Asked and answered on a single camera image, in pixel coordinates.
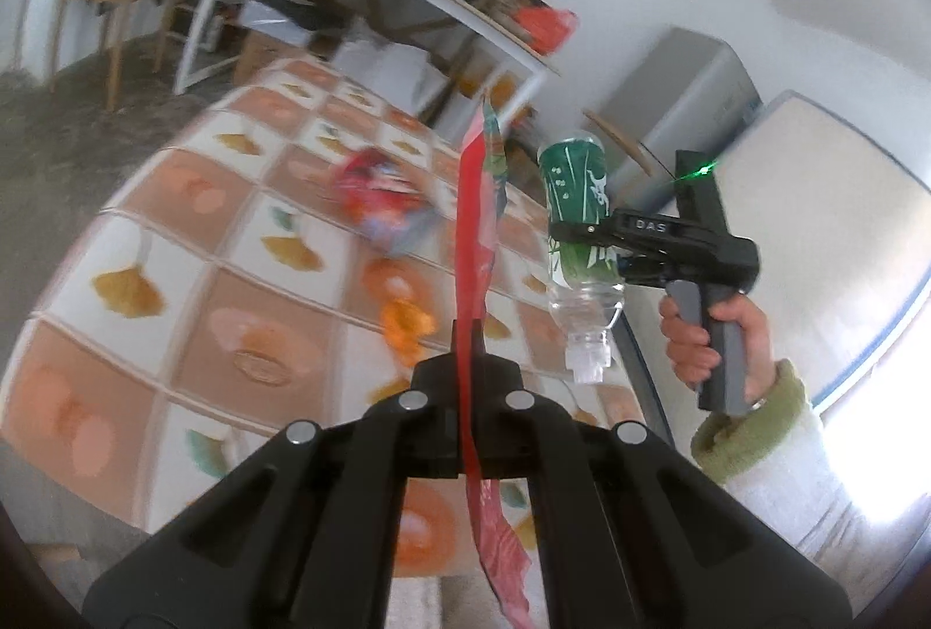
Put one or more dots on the grey cabinet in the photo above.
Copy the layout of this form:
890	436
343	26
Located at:
684	83

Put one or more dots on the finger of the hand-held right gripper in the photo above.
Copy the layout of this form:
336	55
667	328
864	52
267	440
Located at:
640	269
582	232

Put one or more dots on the cardboard box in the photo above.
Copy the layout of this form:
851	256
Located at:
269	54

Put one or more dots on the red plastic bag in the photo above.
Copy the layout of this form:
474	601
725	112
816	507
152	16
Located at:
542	27

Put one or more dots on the leaf printed checked tablecloth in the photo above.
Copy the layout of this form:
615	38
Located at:
182	251

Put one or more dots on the orange peel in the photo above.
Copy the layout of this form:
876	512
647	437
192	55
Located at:
407	320

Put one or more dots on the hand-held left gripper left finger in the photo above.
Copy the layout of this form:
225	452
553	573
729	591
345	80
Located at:
349	498

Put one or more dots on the person's right hand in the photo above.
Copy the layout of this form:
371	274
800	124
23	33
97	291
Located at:
756	345

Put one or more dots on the white desk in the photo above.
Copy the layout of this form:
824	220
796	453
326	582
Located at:
502	43

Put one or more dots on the white box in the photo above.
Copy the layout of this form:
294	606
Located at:
393	76

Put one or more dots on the red snack bag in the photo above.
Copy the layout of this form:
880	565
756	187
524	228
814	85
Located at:
371	185

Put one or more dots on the plastic bottle with green label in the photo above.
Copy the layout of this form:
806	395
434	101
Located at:
574	185

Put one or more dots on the red snack wrapper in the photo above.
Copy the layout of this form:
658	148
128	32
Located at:
473	222

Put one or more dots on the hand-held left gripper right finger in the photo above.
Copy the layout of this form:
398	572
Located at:
582	498

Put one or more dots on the white mattress with blue edge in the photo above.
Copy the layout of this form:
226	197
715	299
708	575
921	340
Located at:
822	178

